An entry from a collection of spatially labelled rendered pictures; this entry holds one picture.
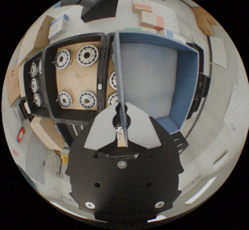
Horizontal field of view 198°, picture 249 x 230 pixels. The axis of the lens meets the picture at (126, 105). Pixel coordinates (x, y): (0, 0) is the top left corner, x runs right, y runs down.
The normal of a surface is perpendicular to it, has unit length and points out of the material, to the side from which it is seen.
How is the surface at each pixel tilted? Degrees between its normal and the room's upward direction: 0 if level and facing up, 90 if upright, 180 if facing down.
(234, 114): 90
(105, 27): 0
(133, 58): 1
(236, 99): 90
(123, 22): 0
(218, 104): 90
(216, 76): 90
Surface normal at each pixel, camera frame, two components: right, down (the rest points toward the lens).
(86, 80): 0.16, 0.52
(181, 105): -0.98, 0.15
